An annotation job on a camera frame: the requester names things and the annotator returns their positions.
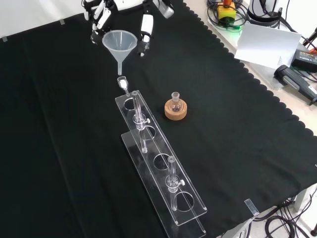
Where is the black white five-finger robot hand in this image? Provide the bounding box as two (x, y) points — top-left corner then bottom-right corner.
(83, 0), (155, 58)

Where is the clear plastic funnel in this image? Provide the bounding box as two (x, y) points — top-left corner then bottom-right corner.
(102, 29), (138, 76)

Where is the glass round-bottom flask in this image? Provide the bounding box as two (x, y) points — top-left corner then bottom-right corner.
(169, 91), (183, 113)

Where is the clear acrylic funnel stand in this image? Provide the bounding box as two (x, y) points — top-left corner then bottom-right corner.
(114, 89), (208, 236)

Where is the yellow stop button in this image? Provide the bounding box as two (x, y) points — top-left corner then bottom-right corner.
(216, 0), (236, 22)

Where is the black cloth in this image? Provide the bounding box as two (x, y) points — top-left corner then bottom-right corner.
(0, 0), (317, 238)

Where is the pale board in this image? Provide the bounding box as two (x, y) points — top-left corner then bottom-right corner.
(234, 21), (302, 69)

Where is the black grey handheld device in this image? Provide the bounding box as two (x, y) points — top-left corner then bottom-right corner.
(273, 64), (317, 106)

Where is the black power adapter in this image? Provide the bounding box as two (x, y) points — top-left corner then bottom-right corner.
(291, 49), (317, 73)

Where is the clear tape strip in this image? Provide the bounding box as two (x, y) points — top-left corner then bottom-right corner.
(244, 198), (260, 216)

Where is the grey table leg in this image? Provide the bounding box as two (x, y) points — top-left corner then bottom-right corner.
(294, 183), (317, 213)

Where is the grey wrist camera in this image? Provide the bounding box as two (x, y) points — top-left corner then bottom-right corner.
(153, 0), (174, 19)

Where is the black cable coil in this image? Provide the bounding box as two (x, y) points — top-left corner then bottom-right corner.
(207, 0), (250, 30)

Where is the green cable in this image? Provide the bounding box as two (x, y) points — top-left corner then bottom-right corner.
(217, 19), (245, 32)

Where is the cork ring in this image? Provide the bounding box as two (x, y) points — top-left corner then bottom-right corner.
(164, 99), (188, 121)

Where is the black base cable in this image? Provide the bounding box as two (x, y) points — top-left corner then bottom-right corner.
(277, 0), (302, 34)

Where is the black adapter cable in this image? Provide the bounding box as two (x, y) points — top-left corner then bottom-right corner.
(298, 70), (317, 83)

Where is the black floor cable bundle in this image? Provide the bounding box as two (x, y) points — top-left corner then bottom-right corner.
(252, 184), (317, 238)

